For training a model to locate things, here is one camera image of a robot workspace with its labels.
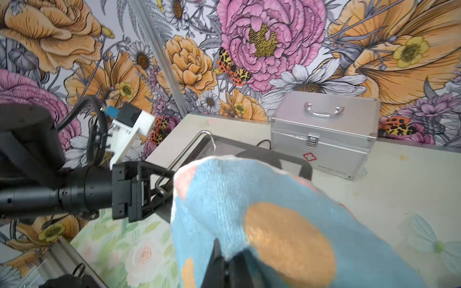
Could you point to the silver aluminium case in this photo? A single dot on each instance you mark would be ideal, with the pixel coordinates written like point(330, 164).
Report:
point(333, 133)

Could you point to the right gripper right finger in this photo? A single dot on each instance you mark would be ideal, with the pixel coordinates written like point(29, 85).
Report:
point(243, 271)

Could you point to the blue patterned cloth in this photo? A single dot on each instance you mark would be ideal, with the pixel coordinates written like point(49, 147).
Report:
point(299, 237)

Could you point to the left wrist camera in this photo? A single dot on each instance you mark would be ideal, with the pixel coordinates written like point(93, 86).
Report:
point(128, 124)

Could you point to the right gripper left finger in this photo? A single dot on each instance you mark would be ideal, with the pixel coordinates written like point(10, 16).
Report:
point(215, 276)

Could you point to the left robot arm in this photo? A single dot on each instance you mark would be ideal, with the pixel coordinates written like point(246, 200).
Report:
point(33, 182)

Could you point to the grey coffee machine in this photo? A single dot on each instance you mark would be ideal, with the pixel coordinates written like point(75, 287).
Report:
point(205, 144)

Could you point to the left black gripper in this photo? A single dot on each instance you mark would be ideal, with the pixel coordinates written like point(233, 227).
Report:
point(129, 182)

